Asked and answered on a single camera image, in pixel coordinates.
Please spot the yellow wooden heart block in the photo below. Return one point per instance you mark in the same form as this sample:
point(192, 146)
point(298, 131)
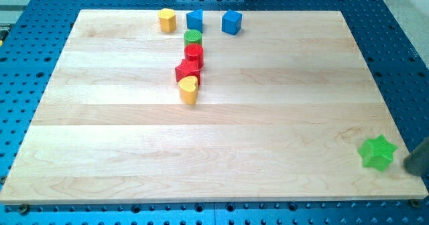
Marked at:
point(188, 89)

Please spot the blue wooden cube block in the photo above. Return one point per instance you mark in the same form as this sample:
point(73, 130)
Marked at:
point(231, 22)

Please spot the red wooden cylinder block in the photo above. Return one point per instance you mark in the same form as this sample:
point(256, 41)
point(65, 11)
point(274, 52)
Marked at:
point(195, 52)

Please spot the red wooden star block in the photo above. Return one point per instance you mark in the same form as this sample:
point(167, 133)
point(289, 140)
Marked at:
point(187, 68)

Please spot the green wooden cylinder block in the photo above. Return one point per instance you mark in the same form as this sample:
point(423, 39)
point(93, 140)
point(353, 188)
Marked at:
point(192, 36)

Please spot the dark cylindrical pusher tip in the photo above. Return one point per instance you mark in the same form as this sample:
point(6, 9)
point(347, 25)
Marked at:
point(416, 163)

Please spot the light wooden board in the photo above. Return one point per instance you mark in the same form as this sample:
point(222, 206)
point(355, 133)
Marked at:
point(282, 109)

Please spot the green wooden star block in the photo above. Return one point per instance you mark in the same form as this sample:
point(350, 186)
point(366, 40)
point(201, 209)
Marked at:
point(377, 153)

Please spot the yellow wooden hexagon block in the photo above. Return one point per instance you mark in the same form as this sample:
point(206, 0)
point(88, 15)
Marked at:
point(167, 19)

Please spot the blue wooden triangle block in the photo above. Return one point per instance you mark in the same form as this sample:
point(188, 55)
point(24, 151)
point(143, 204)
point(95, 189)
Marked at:
point(194, 20)

